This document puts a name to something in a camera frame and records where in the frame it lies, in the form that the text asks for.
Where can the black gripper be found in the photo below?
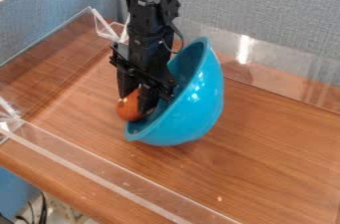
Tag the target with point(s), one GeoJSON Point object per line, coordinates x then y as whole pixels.
{"type": "Point", "coordinates": [142, 66]}

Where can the toy mushroom brown cap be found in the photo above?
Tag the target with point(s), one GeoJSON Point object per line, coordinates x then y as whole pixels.
{"type": "Point", "coordinates": [126, 107]}

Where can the blue plastic bowl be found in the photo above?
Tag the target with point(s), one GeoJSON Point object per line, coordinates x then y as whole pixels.
{"type": "Point", "coordinates": [186, 117]}

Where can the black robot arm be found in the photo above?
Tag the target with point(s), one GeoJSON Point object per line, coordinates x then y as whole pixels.
{"type": "Point", "coordinates": [150, 21]}

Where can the clear acrylic left barrier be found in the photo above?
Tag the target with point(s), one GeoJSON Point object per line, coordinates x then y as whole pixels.
{"type": "Point", "coordinates": [26, 25]}

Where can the clear acrylic barrier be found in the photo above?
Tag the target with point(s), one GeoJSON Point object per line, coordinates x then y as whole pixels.
{"type": "Point", "coordinates": [44, 152]}
{"type": "Point", "coordinates": [26, 25]}
{"type": "Point", "coordinates": [294, 74]}

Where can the clear acrylic front barrier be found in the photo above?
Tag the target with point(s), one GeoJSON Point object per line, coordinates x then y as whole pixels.
{"type": "Point", "coordinates": [44, 152]}

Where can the clear acrylic back barrier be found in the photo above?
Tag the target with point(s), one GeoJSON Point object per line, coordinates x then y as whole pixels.
{"type": "Point", "coordinates": [294, 74]}

